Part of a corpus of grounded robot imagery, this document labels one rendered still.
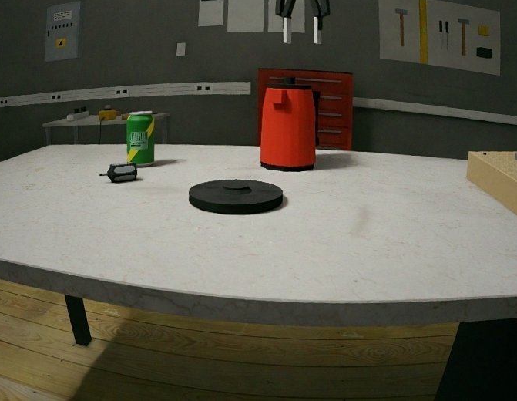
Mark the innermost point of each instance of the red electric kettle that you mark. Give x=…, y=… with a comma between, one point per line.
x=289, y=131

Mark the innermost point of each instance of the black round disc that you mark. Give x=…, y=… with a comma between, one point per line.
x=235, y=196

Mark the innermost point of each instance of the green drink can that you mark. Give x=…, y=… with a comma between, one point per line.
x=140, y=139

